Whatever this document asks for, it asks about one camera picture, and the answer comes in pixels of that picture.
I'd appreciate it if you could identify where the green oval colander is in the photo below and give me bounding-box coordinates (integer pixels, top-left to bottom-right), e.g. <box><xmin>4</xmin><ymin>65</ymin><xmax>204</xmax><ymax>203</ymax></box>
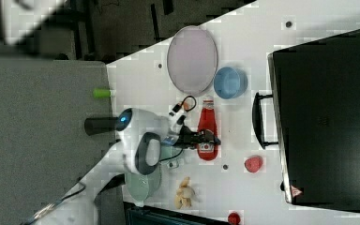
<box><xmin>125</xmin><ymin>167</ymin><xmax>161</xmax><ymax>203</ymax></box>

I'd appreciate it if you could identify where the silver toaster oven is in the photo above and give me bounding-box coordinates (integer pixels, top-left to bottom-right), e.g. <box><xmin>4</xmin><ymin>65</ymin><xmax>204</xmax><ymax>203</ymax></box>
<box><xmin>268</xmin><ymin>29</ymin><xmax>360</xmax><ymax>213</ymax></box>

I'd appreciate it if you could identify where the green pear toy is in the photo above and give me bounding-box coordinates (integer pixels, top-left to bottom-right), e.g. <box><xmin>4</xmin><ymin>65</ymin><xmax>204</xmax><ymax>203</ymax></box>
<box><xmin>93</xmin><ymin>88</ymin><xmax>112</xmax><ymax>98</ymax></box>

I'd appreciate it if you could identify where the blue bowl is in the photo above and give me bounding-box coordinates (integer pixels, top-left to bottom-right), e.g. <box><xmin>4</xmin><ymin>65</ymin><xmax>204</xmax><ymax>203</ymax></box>
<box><xmin>213</xmin><ymin>67</ymin><xmax>248</xmax><ymax>99</ymax></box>

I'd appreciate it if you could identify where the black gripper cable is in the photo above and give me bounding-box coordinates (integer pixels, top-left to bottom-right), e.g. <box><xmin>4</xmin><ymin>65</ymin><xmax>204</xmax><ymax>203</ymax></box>
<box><xmin>168</xmin><ymin>95</ymin><xmax>198</xmax><ymax>117</ymax></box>

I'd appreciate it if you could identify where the red strawberry toy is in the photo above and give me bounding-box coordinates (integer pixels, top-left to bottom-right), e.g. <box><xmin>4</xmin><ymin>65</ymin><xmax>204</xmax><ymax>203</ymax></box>
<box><xmin>244</xmin><ymin>156</ymin><xmax>263</xmax><ymax>173</ymax></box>

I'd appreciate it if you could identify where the yellow banana toy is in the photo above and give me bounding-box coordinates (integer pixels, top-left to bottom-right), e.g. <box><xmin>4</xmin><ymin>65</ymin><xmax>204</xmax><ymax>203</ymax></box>
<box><xmin>174</xmin><ymin>176</ymin><xmax>195</xmax><ymax>209</ymax></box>

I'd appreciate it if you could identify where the red plush ketchup bottle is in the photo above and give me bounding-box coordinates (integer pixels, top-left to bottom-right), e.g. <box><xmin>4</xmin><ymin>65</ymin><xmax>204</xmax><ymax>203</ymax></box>
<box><xmin>197</xmin><ymin>98</ymin><xmax>218</xmax><ymax>161</ymax></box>

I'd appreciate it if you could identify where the lavender round plate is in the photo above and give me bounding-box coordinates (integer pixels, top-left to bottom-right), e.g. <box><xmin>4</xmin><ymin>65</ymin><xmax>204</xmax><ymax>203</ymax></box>
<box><xmin>167</xmin><ymin>26</ymin><xmax>218</xmax><ymax>96</ymax></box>

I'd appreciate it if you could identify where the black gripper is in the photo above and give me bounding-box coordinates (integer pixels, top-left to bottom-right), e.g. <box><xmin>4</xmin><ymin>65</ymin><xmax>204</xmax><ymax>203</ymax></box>
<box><xmin>177</xmin><ymin>126</ymin><xmax>221</xmax><ymax>148</ymax></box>

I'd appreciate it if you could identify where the small red tomato toy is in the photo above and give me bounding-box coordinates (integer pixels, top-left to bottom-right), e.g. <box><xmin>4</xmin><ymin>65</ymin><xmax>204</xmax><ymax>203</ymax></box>
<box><xmin>227</xmin><ymin>212</ymin><xmax>241</xmax><ymax>225</ymax></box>

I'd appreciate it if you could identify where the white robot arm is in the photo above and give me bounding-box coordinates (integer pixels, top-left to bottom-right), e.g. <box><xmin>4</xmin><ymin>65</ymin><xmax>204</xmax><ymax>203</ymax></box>
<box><xmin>21</xmin><ymin>107</ymin><xmax>221</xmax><ymax>225</ymax></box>

